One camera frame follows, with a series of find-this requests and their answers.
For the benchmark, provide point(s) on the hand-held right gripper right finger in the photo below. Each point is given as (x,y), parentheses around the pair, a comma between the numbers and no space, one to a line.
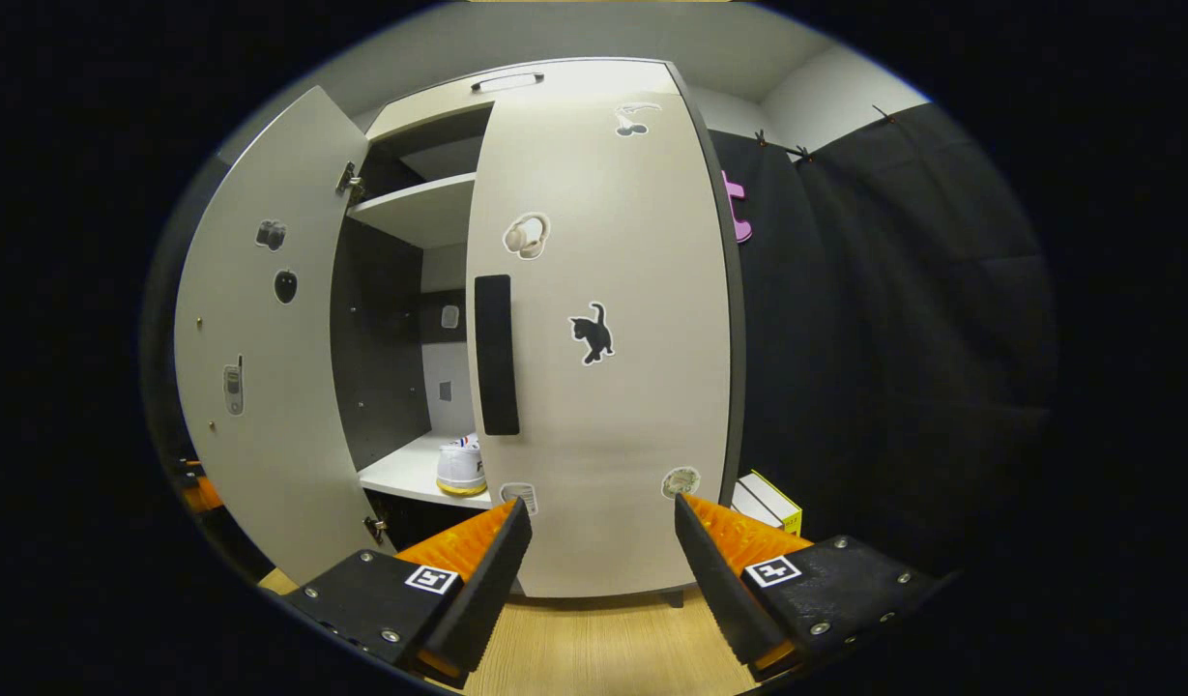
(724,590)

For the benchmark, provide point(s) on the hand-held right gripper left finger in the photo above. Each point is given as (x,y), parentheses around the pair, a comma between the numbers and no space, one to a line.
(482,590)

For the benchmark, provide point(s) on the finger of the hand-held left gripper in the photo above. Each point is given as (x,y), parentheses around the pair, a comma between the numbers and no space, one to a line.
(202,491)

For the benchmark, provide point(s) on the white shoe cabinet door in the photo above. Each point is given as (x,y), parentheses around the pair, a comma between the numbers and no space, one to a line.
(642,416)
(265,406)

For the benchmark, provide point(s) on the white striped shoe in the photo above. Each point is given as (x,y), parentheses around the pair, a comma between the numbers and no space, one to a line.
(461,469)

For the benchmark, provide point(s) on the white shoe cabinet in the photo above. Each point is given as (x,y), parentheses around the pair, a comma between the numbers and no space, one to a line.
(381,338)

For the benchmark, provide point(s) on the white cabinet drawer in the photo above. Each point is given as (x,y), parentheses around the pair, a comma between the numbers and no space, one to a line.
(429,106)

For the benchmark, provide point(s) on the yellow book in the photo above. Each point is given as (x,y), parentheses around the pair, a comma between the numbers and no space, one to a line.
(772,503)

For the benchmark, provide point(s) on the black backdrop cloth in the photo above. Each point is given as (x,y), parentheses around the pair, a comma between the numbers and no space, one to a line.
(903,338)

